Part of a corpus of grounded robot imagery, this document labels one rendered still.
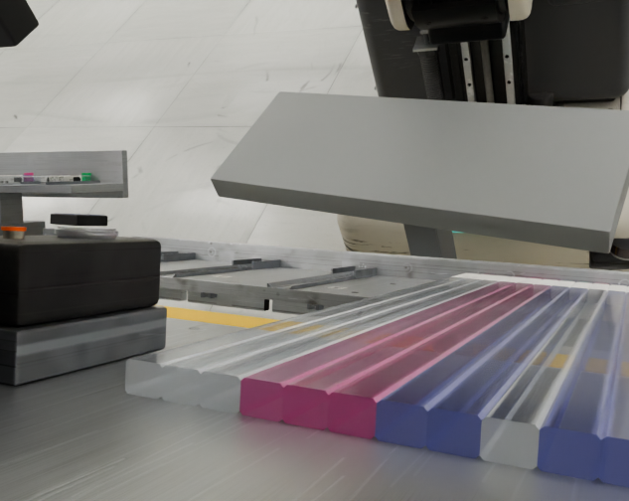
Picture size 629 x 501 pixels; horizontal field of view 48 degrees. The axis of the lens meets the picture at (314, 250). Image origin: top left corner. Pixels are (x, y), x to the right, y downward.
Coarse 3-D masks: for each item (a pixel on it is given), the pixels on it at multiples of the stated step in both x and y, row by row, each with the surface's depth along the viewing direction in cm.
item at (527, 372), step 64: (320, 320) 33; (384, 320) 34; (448, 320) 35; (512, 320) 36; (576, 320) 37; (128, 384) 23; (192, 384) 22; (256, 384) 21; (320, 384) 20; (384, 384) 21; (448, 384) 21; (512, 384) 22; (576, 384) 22; (448, 448) 18; (512, 448) 18; (576, 448) 17
